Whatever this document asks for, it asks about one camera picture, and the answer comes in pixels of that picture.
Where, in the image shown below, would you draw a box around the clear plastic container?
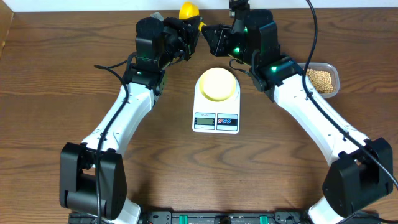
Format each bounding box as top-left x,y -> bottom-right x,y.
308,62 -> 340,98

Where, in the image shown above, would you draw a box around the soybeans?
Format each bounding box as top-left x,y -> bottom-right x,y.
307,69 -> 334,93

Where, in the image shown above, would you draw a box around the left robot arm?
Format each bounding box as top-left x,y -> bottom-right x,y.
59,16 -> 202,223

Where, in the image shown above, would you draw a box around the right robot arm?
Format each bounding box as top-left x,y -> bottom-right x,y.
201,1 -> 397,223

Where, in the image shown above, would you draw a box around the left black cable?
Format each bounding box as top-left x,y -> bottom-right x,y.
93,51 -> 137,224

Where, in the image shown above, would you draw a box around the yellow-green bowl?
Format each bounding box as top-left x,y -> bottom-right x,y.
198,68 -> 237,102

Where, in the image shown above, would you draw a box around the yellow measuring scoop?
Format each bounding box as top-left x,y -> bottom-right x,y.
178,1 -> 206,32

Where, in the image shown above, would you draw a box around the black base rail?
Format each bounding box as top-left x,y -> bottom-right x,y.
67,211 -> 381,224

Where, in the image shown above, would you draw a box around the white digital kitchen scale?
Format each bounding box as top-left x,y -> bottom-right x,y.
192,76 -> 241,134

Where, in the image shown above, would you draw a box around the right black cable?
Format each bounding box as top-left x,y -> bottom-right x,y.
304,0 -> 398,190

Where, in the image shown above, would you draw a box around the black cable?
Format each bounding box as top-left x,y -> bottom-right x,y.
304,0 -> 398,190
93,51 -> 137,224

